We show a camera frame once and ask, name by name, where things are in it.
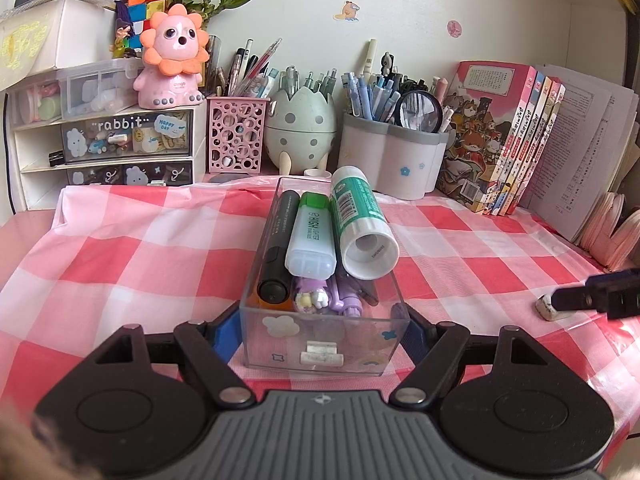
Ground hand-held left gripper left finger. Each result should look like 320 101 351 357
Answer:
92 302 258 408

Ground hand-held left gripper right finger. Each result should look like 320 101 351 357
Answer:
390 306 548 408

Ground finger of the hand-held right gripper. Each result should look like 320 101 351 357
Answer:
587 268 640 286
550 280 640 320

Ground white eraser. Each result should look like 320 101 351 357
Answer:
536 294 563 322

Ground orange highlighter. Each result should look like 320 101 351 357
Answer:
257 292 296 311

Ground slim purple pen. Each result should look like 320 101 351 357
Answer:
330 272 366 317

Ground purple pen with charm top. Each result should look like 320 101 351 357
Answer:
292 275 333 313

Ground black marker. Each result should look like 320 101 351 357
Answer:
257 189 301 303

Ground green highlighter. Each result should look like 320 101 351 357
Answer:
284 192 337 278

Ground green and white glue stick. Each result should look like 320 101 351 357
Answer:
330 165 401 281

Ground red checkered tablecloth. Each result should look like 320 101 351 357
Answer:
0 175 640 461

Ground stack of white papers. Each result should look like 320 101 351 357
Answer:
522 62 640 246

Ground grey flower-shaped pen holder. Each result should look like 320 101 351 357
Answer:
341 112 451 201

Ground pink mesh pen holder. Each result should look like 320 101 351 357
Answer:
207 96 272 176

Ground egg-shaped pen holder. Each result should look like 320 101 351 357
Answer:
265 85 338 173

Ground magnifying glass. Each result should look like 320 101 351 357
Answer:
395 89 445 133

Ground pens in pink holder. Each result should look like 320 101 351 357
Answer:
215 37 283 100

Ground white drawer unit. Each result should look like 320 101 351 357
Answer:
7 82 211 216

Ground pens in egg holder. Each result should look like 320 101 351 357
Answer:
280 65 336 103

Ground pink lion toy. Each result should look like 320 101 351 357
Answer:
134 4 210 111

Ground clear plastic storage box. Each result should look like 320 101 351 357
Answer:
57 60 146 122

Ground glass vase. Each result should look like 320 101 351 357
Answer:
202 35 222 96

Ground small clear drawer organizer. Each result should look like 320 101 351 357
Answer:
9 80 65 131

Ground small purple figurine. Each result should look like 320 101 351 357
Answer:
111 4 138 61

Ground white storage box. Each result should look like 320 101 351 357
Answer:
0 0 121 93

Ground colourful puzzle cube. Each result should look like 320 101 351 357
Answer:
125 0 166 53

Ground pink accordion folder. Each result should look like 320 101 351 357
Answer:
580 191 640 271

